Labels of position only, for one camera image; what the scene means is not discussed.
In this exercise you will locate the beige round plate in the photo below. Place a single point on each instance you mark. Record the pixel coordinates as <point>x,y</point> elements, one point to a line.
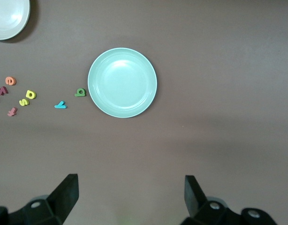
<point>5,18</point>

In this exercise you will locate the brown table cover sheet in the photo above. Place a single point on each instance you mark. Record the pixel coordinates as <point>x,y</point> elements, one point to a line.
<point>216,70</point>

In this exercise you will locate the pale green round plate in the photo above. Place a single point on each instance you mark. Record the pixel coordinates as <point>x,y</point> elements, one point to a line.
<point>122,82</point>

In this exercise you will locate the orange foam letter e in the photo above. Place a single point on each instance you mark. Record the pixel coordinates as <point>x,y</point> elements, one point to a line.
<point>13,81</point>

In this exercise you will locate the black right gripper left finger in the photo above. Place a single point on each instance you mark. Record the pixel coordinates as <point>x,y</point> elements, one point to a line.
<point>64,194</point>

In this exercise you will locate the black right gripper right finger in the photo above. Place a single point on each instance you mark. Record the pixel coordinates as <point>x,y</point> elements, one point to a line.
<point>195,199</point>

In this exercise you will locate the green foam letter b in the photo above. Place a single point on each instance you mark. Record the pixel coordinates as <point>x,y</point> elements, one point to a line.
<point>79,95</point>

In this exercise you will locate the yellow foam letter s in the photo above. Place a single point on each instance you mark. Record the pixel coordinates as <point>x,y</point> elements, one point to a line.
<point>24,102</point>

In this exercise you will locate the pink foam letter f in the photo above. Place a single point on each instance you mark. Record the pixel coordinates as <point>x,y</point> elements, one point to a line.
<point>12,111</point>

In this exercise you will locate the yellow foam letter a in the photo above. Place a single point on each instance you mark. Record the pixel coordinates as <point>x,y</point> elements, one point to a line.
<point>34,95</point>

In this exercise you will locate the teal foam letter y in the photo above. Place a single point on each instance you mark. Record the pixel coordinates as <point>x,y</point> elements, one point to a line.
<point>60,106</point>

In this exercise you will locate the maroon foam letter N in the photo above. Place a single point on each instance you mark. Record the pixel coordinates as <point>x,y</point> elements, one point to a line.
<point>2,90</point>

